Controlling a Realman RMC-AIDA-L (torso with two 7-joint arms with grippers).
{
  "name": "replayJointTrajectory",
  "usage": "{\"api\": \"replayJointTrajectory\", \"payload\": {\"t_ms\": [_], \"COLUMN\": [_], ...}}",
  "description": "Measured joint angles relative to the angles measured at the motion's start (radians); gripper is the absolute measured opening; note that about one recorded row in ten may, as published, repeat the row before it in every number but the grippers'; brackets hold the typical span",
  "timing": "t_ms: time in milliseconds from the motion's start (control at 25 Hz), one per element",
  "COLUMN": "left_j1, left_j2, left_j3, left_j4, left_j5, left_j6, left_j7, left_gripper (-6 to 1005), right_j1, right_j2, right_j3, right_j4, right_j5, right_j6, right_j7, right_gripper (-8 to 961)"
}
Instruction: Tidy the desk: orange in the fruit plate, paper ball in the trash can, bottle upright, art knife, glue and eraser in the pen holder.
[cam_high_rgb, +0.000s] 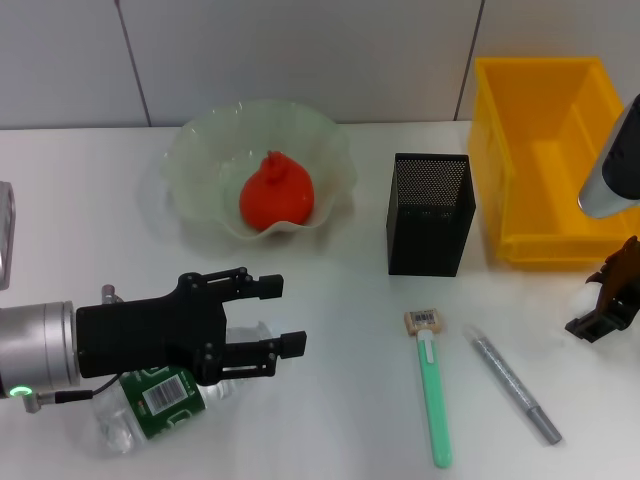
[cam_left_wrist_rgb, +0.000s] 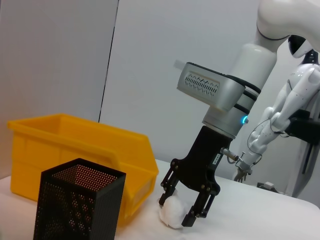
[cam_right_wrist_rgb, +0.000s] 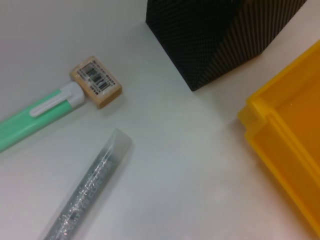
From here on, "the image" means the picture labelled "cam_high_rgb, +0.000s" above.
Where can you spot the mint green utility knife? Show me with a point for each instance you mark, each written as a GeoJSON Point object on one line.
{"type": "Point", "coordinates": [435, 400]}

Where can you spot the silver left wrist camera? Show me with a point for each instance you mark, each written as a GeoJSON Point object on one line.
{"type": "Point", "coordinates": [6, 235]}

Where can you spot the yellow plastic bin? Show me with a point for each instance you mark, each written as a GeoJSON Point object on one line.
{"type": "Point", "coordinates": [545, 165]}

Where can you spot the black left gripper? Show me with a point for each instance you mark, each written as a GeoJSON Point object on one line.
{"type": "Point", "coordinates": [145, 335]}

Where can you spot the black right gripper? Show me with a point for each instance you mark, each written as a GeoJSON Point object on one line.
{"type": "Point", "coordinates": [622, 270]}

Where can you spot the black mesh pen holder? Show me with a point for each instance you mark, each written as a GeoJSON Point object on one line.
{"type": "Point", "coordinates": [425, 235]}

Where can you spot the clear green-label water bottle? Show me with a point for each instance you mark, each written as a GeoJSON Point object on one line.
{"type": "Point", "coordinates": [160, 405]}

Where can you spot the beige barcode eraser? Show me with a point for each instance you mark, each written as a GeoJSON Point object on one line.
{"type": "Point", "coordinates": [421, 320]}

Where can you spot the grey marker pen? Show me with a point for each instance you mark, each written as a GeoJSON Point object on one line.
{"type": "Point", "coordinates": [510, 380]}

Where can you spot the orange toy fruit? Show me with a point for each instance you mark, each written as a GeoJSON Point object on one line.
{"type": "Point", "coordinates": [277, 200]}

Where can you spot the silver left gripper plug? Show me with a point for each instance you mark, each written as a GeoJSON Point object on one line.
{"type": "Point", "coordinates": [110, 294]}

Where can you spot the pale green wavy fruit bowl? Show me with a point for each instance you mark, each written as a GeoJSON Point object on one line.
{"type": "Point", "coordinates": [210, 150]}

